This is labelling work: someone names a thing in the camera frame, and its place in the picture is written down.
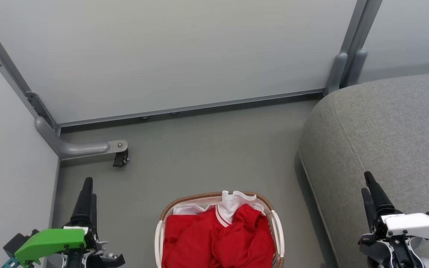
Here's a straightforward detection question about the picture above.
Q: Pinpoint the grey fabric sofa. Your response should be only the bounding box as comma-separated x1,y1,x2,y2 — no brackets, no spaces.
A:
298,71,429,268

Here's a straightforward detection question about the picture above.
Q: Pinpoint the black caster wheel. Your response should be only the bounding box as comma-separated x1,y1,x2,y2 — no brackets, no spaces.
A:
112,149,130,168

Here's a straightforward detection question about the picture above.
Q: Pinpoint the grey partition foot bar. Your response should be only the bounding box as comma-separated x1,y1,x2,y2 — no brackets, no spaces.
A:
35,117,128,160

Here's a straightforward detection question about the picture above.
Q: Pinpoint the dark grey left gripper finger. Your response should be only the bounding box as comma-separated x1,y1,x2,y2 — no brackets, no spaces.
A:
70,177,93,228
91,194,98,228

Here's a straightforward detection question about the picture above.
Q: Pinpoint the grey partition post pair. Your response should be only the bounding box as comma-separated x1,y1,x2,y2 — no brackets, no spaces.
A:
324,0,383,95

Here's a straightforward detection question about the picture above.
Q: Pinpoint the white-covered right gripper body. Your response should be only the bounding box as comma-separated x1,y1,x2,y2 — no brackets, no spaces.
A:
359,212,429,268

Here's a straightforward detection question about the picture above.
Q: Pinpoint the green-covered left gripper body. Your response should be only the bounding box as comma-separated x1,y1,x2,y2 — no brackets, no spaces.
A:
15,226,125,268

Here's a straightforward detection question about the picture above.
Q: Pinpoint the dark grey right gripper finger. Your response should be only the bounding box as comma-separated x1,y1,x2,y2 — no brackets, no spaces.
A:
364,171,396,217
361,188,376,232

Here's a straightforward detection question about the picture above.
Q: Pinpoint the white laundry basket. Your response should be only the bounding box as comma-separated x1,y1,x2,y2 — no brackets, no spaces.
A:
154,191,286,268

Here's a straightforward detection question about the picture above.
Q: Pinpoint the red and white garment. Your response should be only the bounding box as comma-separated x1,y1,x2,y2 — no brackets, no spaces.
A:
161,191,276,268

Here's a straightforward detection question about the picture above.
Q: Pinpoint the grey partition corner post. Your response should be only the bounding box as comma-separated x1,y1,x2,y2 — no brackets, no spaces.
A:
0,7,60,131

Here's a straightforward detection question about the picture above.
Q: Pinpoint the grey partition bottom rail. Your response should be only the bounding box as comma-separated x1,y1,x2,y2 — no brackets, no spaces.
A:
56,88,327,129

